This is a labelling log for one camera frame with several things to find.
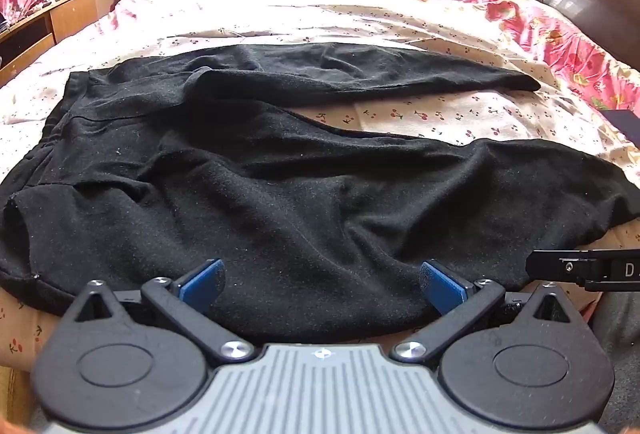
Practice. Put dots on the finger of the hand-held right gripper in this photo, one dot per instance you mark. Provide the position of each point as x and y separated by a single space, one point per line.
555 266

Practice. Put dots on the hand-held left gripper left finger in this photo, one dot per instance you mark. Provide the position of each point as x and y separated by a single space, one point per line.
202 281

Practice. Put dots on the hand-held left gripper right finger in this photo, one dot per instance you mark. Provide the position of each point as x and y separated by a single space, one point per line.
442 286

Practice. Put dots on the black pants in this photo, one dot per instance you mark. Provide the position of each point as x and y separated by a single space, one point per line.
250 189

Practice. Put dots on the person's grey clothing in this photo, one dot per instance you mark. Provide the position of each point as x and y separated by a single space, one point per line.
620 329

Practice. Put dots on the dark flat mat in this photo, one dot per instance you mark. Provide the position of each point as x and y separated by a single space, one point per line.
622 124

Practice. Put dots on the cherry print bed sheet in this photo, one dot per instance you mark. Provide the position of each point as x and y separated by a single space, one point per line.
425 114

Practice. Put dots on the pink floral quilt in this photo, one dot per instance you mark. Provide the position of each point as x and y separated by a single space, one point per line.
575 49

